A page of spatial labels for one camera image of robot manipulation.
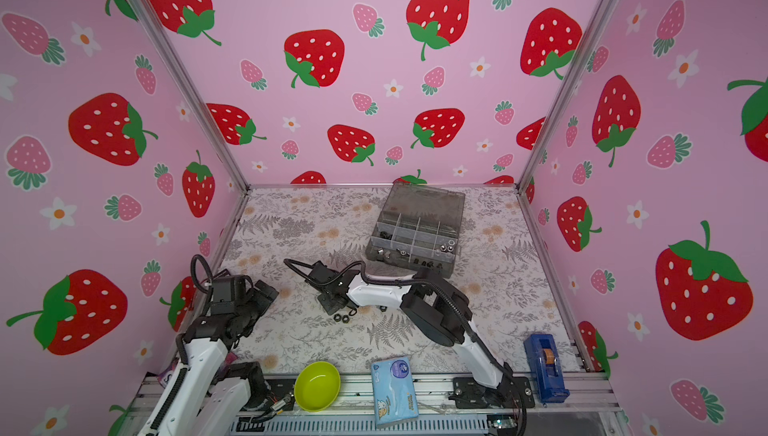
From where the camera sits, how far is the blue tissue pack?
681 millimetres

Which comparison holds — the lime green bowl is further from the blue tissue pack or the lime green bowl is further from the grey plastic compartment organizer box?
the grey plastic compartment organizer box

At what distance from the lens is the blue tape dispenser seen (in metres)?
0.71

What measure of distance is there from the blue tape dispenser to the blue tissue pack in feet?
1.07

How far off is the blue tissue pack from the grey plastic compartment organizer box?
1.05ft

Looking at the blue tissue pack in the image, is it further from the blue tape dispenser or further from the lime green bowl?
the blue tape dispenser

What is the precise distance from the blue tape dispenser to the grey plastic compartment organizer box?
12.9 inches

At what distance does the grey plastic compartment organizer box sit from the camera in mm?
995

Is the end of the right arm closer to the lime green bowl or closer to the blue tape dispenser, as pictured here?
the lime green bowl
